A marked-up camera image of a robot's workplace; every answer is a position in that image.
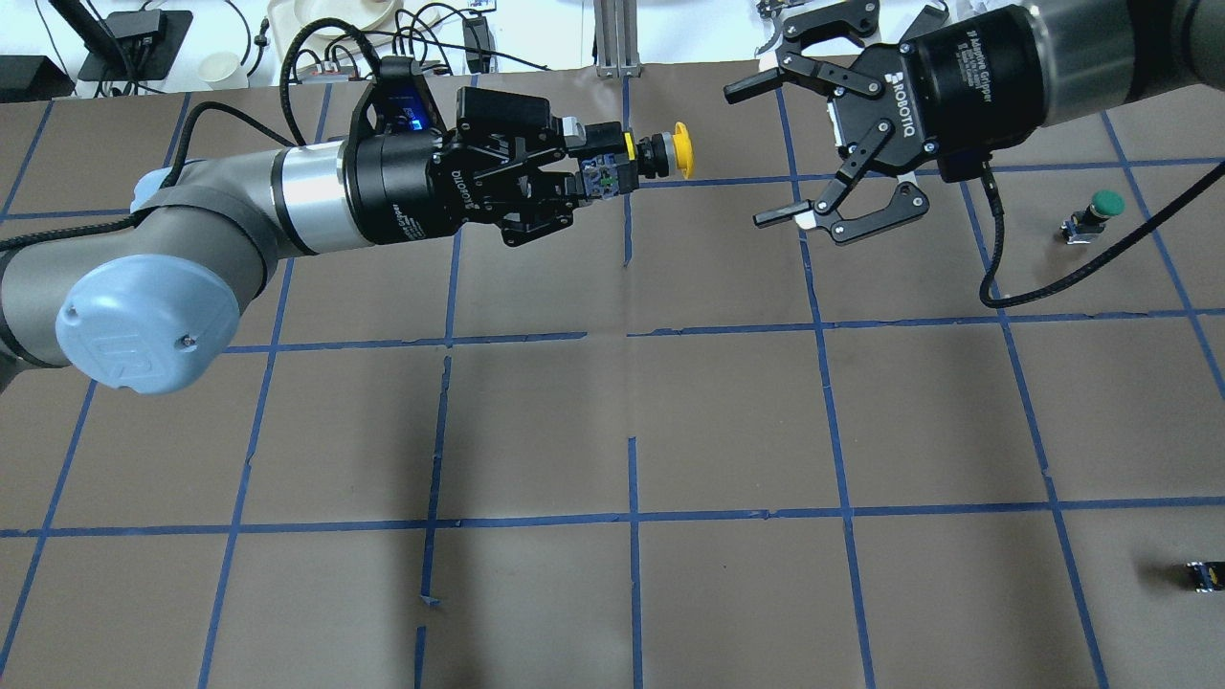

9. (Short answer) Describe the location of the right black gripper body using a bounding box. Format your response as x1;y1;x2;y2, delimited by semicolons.
775;1;1044;245

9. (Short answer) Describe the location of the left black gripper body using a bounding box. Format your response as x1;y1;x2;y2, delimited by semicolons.
345;86;586;246

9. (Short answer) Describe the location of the yellow push button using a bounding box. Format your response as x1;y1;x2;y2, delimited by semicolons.
568;123;695;199

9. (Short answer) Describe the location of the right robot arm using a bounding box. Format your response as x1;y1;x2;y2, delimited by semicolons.
724;1;1223;245

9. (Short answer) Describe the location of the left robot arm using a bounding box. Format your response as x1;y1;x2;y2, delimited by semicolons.
2;78;688;395

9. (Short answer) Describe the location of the green push button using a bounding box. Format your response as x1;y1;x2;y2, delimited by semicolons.
1060;190;1127;246

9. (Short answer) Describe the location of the black monitor stand base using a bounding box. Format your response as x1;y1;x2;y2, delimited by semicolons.
74;10;195;82

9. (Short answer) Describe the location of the red push button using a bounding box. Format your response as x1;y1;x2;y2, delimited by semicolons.
1185;560;1225;593

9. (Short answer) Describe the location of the black power adapter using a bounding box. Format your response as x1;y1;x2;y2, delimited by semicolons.
462;13;495;75

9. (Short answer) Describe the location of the cream plate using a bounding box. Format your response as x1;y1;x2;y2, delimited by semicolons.
289;1;403;31

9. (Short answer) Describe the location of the white paper cup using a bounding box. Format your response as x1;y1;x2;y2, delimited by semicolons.
196;51;249;91

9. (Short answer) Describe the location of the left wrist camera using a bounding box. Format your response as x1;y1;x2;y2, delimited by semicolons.
348;56;445;141

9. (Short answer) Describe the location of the aluminium frame post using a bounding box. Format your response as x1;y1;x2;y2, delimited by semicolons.
593;0;642;78

